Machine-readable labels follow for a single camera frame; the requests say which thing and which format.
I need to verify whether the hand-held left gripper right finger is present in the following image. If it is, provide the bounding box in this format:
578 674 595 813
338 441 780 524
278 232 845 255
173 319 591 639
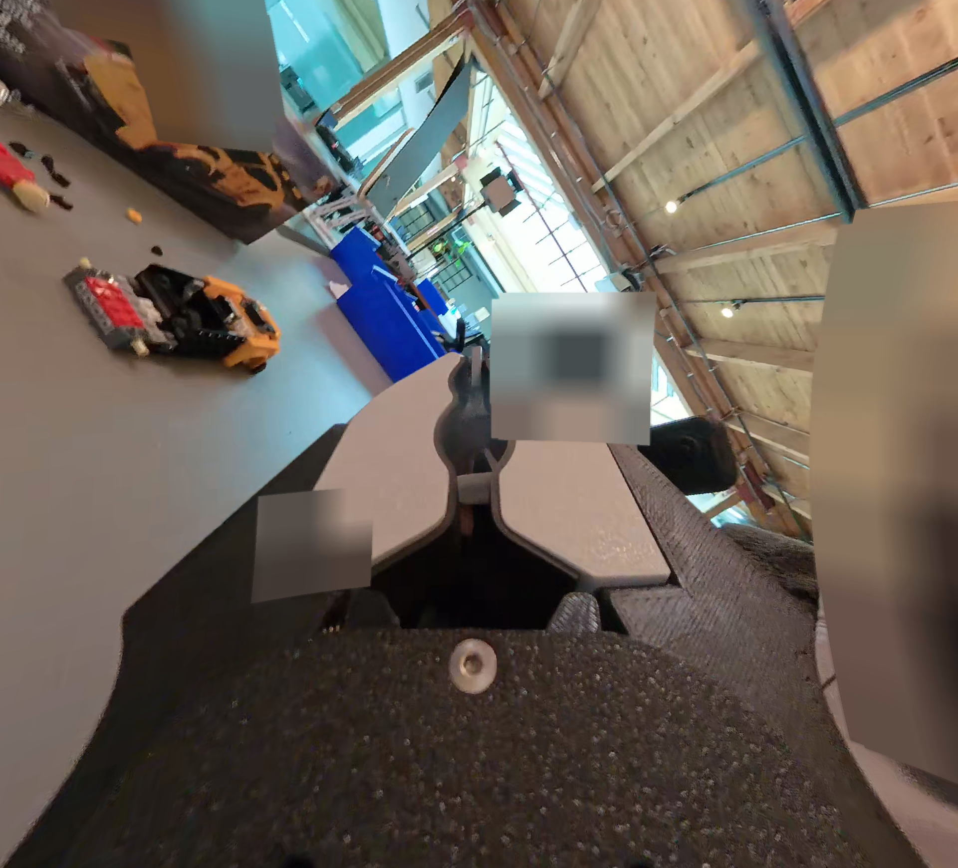
490 440 672 582

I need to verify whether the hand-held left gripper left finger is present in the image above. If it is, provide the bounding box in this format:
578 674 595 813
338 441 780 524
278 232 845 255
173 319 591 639
314 352 467 571

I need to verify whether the partly built lego car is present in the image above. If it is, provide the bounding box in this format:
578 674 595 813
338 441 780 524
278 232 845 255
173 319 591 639
63 258 282 375

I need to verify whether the lego car box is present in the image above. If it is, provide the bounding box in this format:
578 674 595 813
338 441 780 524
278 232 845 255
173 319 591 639
0 0 339 245

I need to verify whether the red lego minifigure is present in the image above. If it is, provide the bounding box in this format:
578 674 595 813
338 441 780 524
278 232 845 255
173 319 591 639
0 142 52 214

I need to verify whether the blue plastic bin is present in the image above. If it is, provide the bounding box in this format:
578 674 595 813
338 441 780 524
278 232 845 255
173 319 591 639
329 228 452 384

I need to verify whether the dark fleece jacket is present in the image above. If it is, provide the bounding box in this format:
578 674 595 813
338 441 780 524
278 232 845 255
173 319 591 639
718 520 818 603

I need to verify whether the square studio light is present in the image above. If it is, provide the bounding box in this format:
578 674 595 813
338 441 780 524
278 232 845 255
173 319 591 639
478 167 526 217

